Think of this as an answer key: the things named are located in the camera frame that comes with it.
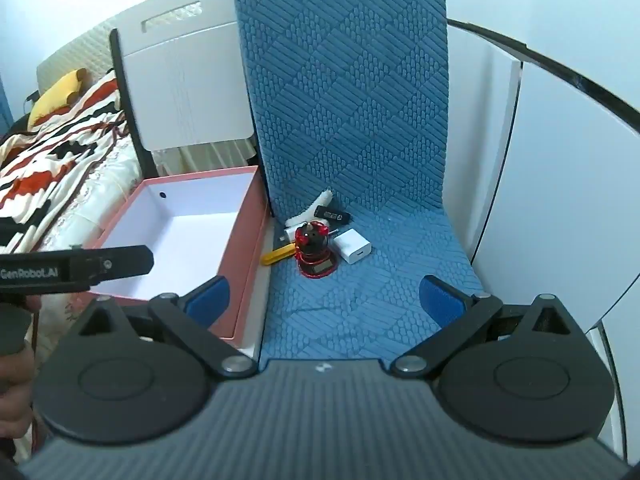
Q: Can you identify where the white charger block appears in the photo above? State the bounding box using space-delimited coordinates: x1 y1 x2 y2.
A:
332 228 374 265

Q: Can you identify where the yellow screwdriver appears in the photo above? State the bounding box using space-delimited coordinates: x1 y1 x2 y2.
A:
260 242 297 266

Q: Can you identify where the pink cardboard box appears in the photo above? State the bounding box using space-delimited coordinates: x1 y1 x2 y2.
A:
82 165 274 352

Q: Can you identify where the blue textured mat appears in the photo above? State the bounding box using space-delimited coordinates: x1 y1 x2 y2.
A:
233 0 485 362

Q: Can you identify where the red black striped blanket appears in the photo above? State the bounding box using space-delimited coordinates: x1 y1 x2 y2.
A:
0 69 137 228

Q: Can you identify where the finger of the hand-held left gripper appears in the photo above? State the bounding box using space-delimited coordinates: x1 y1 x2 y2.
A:
70 244 155 285

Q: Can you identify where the yellow plush pillow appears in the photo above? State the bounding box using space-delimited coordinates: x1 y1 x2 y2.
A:
27 67 91 132

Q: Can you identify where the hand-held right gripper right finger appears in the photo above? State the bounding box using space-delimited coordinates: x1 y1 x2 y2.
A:
391 275 587 379

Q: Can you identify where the white fuzzy sock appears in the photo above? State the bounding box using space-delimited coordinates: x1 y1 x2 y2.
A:
285 188 335 231

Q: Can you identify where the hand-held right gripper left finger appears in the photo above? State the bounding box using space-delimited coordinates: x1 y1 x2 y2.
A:
67 276 261 380

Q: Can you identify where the red and black gadget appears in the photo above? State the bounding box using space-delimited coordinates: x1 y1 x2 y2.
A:
292 220 337 280

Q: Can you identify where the white bedside cabinet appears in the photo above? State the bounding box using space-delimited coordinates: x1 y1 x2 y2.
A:
110 0 256 153

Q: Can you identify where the cream pleated cloth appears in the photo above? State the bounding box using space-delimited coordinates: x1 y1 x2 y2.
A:
154 139 258 177

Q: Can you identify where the beige quilted headboard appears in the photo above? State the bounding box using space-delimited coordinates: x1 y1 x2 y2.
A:
36 17 120 97

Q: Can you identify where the cream embroidered bed sheet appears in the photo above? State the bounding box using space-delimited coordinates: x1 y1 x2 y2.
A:
0 152 146 371

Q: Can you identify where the black usb stick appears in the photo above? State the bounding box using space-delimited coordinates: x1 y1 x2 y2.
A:
315 205 353 225

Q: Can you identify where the black frame post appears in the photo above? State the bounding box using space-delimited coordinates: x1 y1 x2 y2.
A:
109 29 158 182

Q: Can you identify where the person's left hand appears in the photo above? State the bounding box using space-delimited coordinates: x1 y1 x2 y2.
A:
0 294 43 442

